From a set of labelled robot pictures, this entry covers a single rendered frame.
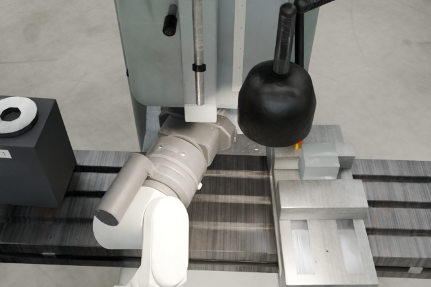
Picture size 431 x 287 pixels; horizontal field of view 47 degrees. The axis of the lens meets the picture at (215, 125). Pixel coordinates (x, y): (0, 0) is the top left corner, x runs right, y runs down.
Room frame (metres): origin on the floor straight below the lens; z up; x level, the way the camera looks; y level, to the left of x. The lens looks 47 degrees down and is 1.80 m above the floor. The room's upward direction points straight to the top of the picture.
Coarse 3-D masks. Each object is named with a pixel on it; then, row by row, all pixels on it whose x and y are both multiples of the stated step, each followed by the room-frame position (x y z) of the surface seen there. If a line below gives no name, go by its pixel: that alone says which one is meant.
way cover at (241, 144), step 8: (152, 112) 0.82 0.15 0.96; (232, 112) 0.81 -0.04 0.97; (152, 120) 0.80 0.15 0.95; (232, 120) 0.80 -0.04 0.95; (152, 128) 0.79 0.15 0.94; (152, 136) 0.77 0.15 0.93; (240, 136) 0.77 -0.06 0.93; (144, 144) 0.75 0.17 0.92; (232, 144) 0.75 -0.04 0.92; (240, 144) 0.75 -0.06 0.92; (256, 144) 0.75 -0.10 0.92; (224, 152) 0.73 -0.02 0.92; (232, 152) 0.73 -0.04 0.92; (240, 152) 0.73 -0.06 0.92; (248, 152) 0.73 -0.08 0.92; (256, 152) 0.73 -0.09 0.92; (264, 152) 0.73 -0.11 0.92
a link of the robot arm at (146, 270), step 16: (160, 208) 0.33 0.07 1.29; (176, 208) 0.35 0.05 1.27; (144, 224) 0.32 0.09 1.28; (160, 224) 0.32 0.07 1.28; (176, 224) 0.33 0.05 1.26; (144, 240) 0.30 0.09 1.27; (160, 240) 0.30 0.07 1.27; (176, 240) 0.31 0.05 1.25; (144, 256) 0.29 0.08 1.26; (160, 256) 0.28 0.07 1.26; (176, 256) 0.29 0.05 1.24; (144, 272) 0.27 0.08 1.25; (160, 272) 0.27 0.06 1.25; (176, 272) 0.28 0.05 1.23
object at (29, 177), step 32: (0, 96) 0.66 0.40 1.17; (0, 128) 0.57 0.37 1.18; (32, 128) 0.58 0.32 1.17; (64, 128) 0.65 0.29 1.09; (0, 160) 0.54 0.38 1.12; (32, 160) 0.54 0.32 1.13; (64, 160) 0.61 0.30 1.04; (0, 192) 0.54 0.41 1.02; (32, 192) 0.54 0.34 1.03; (64, 192) 0.57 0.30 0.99
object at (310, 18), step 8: (288, 0) 0.92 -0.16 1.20; (304, 16) 0.92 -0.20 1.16; (312, 16) 0.92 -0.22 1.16; (304, 24) 0.92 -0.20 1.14; (312, 24) 0.92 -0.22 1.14; (120, 32) 0.95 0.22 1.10; (304, 32) 0.92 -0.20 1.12; (312, 32) 0.93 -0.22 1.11; (304, 40) 0.92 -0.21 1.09; (312, 40) 0.93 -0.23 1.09; (304, 48) 0.92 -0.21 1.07; (304, 56) 0.92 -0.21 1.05; (304, 64) 0.92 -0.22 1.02; (128, 80) 0.95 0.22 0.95; (136, 104) 0.94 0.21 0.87; (136, 112) 0.94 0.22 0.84; (144, 112) 0.94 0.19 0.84; (136, 120) 0.94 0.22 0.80; (144, 120) 0.94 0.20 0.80; (136, 128) 0.95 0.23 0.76; (144, 128) 0.94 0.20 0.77; (144, 136) 0.94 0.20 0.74
